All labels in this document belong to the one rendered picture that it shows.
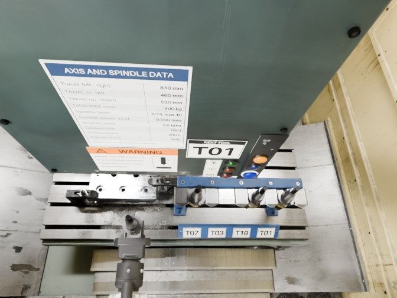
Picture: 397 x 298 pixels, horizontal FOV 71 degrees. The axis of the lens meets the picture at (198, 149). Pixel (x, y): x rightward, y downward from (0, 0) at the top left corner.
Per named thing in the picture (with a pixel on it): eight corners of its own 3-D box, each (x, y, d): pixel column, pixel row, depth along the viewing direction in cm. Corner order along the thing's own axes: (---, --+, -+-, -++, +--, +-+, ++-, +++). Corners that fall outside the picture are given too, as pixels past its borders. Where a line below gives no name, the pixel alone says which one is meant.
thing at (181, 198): (188, 206, 100) (188, 206, 99) (173, 206, 100) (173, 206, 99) (188, 188, 103) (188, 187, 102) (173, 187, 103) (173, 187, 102)
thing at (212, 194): (219, 207, 101) (219, 206, 100) (204, 207, 100) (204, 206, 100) (218, 188, 104) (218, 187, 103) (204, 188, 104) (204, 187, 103)
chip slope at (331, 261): (338, 291, 147) (368, 291, 123) (204, 292, 141) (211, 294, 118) (306, 140, 186) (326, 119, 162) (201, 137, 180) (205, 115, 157)
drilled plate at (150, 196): (156, 201, 127) (155, 198, 122) (90, 201, 125) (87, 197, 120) (158, 155, 137) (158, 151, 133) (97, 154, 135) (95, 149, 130)
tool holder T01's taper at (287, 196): (290, 190, 104) (298, 184, 98) (293, 202, 102) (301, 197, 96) (279, 191, 104) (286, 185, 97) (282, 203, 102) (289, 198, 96)
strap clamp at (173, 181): (178, 192, 134) (178, 181, 120) (149, 191, 133) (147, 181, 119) (178, 185, 135) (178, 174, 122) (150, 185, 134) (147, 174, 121)
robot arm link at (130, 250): (150, 236, 92) (147, 275, 87) (152, 240, 101) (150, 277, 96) (111, 236, 91) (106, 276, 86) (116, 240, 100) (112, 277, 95)
